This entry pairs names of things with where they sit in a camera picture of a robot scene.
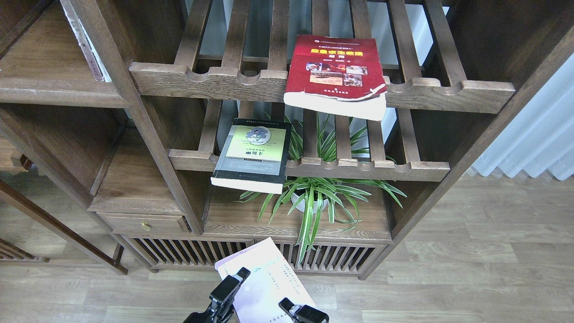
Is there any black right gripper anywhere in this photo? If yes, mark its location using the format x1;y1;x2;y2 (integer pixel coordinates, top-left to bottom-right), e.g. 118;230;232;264
278;298;330;323

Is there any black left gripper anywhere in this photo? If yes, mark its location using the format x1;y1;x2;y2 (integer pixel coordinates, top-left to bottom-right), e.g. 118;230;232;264
184;267;251;323

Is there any lavender cover book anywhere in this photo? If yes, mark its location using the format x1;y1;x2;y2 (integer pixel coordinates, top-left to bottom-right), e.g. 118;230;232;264
215;238;316;323

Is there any red cover book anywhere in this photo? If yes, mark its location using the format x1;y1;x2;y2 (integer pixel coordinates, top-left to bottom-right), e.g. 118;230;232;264
283;35;386;122

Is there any white plant pot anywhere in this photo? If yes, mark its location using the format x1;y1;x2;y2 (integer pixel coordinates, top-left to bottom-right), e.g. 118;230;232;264
291;189;330;214

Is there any green spider plant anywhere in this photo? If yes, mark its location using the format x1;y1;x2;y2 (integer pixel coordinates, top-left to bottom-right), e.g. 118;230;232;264
258;114;407;265

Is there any black and green book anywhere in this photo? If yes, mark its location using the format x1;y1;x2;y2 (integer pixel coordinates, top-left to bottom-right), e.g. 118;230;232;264
211;118;292;194

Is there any dark wooden bookshelf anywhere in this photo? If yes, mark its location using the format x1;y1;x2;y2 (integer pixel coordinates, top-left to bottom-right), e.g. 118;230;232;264
1;0;573;279

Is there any worn standing book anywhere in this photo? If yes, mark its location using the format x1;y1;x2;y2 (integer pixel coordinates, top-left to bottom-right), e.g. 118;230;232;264
60;0;112;83

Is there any white curtain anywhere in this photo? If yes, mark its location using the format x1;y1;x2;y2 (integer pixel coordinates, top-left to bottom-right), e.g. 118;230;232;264
468;57;574;180

